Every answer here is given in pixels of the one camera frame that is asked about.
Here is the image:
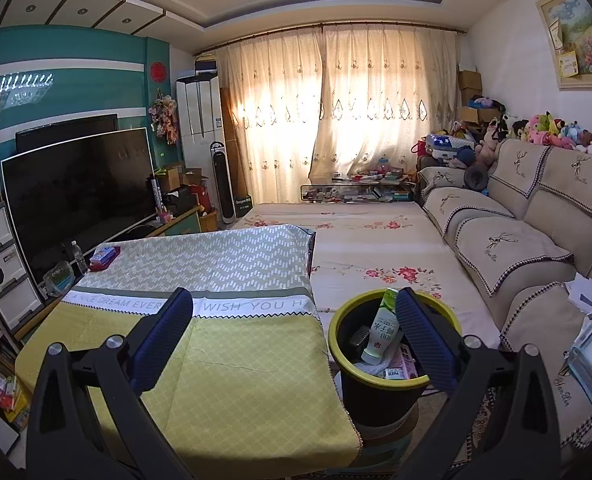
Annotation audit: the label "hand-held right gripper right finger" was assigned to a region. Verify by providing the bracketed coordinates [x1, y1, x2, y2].
[395, 287, 562, 480]

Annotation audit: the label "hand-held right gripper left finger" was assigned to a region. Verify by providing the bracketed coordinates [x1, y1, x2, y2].
[26, 287, 194, 480]

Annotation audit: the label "pink milk carton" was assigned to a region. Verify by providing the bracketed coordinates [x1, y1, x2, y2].
[383, 342, 419, 380]

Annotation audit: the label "green white drink bottle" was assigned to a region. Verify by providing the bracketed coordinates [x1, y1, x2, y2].
[361, 287, 402, 366]

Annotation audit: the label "black bin with yellow rim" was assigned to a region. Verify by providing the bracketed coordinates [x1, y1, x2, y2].
[328, 289, 464, 428]

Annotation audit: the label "white drawer cabinet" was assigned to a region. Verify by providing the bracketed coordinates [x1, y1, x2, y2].
[0, 200, 44, 333]

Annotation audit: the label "clear plastic bag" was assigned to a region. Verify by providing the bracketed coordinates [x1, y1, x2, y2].
[42, 260, 75, 297]

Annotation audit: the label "blue tissue pack on tray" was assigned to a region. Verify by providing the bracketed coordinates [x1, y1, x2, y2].
[88, 247, 123, 268]

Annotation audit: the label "clear water bottle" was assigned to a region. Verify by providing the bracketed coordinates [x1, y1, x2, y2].
[71, 240, 89, 276]

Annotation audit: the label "floral cream bedsheet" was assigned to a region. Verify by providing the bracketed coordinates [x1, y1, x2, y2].
[231, 201, 502, 351]

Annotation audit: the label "large black television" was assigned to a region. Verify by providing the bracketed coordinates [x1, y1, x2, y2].
[1, 127, 157, 286]

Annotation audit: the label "beige sofa with covers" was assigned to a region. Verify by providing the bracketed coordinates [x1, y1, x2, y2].
[418, 137, 592, 466]

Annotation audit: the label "black printed sign board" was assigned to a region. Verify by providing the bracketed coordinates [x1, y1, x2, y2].
[148, 175, 167, 213]

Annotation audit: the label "open cardboard boxes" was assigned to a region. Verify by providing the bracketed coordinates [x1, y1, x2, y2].
[156, 162, 207, 193]

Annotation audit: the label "black white tower fan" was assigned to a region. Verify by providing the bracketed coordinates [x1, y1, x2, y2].
[210, 141, 237, 224]

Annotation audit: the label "glass coffee table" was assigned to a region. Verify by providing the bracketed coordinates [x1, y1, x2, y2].
[300, 172, 417, 204]

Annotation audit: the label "smaller black television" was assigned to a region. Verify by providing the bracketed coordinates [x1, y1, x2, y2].
[16, 113, 119, 153]

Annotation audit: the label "loose papers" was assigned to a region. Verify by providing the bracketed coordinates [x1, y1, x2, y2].
[566, 272, 592, 321]

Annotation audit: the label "white standing air conditioner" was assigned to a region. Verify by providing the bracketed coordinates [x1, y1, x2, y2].
[176, 74, 225, 211]

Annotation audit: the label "hanging flower wreath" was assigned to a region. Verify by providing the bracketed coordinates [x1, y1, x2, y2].
[148, 89, 179, 145]

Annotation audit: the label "cream embroidered curtain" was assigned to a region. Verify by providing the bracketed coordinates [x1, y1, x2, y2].
[216, 35, 327, 206]
[311, 25, 459, 181]

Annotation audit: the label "pile of plush toys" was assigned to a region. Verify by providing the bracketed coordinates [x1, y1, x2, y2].
[426, 110, 592, 181]

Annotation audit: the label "stack of cardboard boxes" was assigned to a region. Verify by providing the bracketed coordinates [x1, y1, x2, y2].
[457, 69, 502, 126]

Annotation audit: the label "wooden curtain rod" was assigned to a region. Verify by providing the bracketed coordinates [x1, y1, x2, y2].
[196, 22, 464, 56]

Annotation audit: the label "framed flower picture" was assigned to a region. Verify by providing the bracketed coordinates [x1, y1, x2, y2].
[535, 0, 592, 92]

